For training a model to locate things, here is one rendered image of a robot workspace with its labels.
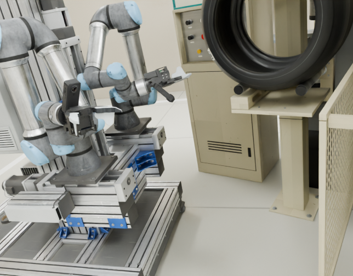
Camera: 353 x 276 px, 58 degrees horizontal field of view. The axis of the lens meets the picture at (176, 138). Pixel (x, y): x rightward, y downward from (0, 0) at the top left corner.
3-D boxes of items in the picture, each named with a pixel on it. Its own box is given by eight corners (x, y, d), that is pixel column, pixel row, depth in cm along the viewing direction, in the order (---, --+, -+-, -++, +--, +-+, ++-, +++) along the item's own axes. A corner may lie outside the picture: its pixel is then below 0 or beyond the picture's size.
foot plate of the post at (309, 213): (282, 189, 225) (282, 186, 224) (323, 196, 209) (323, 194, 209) (268, 211, 205) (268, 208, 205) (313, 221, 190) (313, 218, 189)
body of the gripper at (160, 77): (168, 65, 143) (142, 73, 143) (174, 83, 143) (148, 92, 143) (168, 68, 151) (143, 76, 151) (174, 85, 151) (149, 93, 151)
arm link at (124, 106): (116, 107, 189) (110, 84, 183) (138, 103, 186) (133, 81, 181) (110, 113, 178) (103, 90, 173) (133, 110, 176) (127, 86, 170)
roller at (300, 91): (316, 64, 158) (325, 64, 155) (314, 73, 160) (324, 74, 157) (295, 85, 132) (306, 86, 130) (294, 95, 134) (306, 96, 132)
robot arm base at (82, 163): (60, 176, 139) (53, 156, 135) (78, 159, 152) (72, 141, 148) (91, 176, 134) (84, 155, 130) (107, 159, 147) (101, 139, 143)
